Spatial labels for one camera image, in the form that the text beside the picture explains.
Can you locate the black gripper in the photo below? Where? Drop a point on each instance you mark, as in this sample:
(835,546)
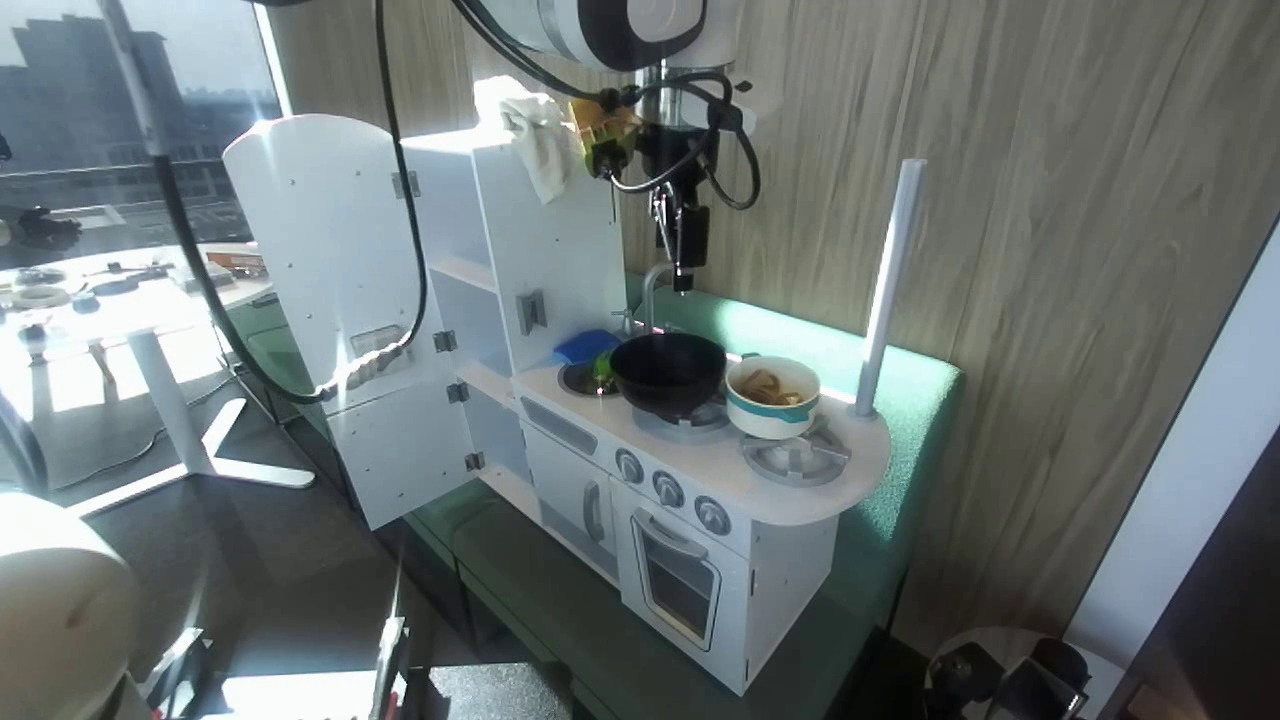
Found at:
(681,230)

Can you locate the white bowl with teal stripe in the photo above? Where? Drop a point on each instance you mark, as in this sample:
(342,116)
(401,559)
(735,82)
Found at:
(772,396)

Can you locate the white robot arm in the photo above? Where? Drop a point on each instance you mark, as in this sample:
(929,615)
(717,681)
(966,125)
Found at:
(649,103)

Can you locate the blue item beside sink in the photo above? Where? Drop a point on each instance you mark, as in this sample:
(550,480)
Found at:
(584,346)

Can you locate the green item in sink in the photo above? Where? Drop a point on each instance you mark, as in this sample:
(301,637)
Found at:
(602,375)

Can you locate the silver toy faucet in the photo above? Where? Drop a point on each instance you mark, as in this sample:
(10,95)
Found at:
(649,295)

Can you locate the black pan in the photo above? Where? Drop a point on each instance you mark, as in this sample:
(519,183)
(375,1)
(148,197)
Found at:
(670,375)

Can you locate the white cloth on fridge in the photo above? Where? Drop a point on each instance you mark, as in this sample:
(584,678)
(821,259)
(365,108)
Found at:
(538,130)

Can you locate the white toy kitchen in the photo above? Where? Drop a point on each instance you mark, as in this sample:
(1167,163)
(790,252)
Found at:
(704,534)

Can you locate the white toy fridge door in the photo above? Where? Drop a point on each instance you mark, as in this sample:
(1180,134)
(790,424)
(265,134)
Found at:
(325,211)

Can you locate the white desk with legs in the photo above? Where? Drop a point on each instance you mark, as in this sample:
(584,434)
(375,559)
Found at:
(133,323)

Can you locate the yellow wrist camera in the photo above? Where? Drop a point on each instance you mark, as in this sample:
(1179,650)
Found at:
(607,137)

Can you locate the white upright post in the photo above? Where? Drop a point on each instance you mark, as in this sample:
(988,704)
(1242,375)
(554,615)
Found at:
(896,236)

